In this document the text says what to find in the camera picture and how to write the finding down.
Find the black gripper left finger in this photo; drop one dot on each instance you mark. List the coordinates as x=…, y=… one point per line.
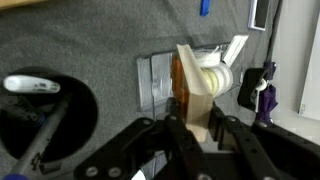
x=180, y=146

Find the white framed tablet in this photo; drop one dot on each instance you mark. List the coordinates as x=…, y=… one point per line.
x=258, y=13

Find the grey pen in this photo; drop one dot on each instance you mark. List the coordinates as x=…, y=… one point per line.
x=43, y=133

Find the white tape roll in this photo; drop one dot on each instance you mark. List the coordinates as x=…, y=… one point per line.
x=208, y=58
x=226, y=80

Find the light wooden rectangular block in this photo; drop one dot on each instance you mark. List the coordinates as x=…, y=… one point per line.
x=198, y=110

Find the small blue object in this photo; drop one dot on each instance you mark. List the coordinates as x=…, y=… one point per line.
x=204, y=7

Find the white marker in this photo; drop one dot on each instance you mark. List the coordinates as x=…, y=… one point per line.
x=30, y=84

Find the black pen cup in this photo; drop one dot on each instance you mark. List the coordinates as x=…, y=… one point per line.
x=80, y=110

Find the grey tablecloth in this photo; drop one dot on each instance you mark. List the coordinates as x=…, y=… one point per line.
x=100, y=33

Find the yellowish tape roll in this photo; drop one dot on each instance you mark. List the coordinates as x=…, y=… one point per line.
x=210, y=81

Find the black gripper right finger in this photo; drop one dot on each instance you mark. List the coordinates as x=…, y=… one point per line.
x=266, y=150

